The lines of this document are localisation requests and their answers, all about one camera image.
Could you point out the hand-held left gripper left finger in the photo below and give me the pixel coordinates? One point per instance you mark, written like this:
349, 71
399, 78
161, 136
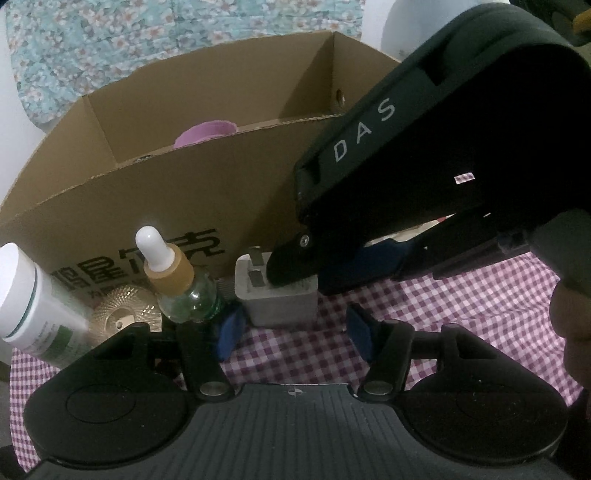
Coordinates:
229, 330

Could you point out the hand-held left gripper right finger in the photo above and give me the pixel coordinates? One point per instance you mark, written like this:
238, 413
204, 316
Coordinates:
359, 330

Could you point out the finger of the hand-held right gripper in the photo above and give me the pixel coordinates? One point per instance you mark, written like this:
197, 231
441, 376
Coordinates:
293, 263
369, 263

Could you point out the white power adapter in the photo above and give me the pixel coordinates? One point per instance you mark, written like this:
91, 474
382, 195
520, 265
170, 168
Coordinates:
281, 304

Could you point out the glass dropper bottle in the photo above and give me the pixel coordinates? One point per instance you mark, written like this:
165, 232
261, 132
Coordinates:
178, 281

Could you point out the black jar with gold lid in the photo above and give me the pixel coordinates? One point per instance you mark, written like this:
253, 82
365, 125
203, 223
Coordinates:
124, 309

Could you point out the brown cardboard box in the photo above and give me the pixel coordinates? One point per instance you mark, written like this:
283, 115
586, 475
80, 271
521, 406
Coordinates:
207, 194

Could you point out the purple plastic lid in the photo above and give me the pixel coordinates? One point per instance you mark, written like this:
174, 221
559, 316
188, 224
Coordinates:
203, 134

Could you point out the white pill bottle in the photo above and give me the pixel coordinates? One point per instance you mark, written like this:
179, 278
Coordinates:
32, 304

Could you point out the person's right hand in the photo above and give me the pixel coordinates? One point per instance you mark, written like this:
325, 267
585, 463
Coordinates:
577, 332

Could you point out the purple checkered tablecloth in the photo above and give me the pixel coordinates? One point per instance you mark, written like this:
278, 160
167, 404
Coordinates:
461, 314

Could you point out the teal floral cloth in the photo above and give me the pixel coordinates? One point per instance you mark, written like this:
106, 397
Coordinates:
138, 41

